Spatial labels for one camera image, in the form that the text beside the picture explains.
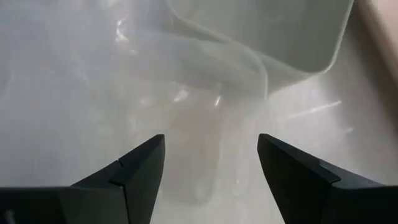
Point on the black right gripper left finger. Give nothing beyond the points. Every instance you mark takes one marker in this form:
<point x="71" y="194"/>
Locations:
<point x="109" y="202"/>

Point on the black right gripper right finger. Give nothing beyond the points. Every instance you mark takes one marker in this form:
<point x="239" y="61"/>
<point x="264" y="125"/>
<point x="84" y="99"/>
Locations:
<point x="311" y="199"/>

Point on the grey plastic basket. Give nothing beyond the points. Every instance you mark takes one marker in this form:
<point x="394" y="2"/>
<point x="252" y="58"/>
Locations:
<point x="295" y="37"/>

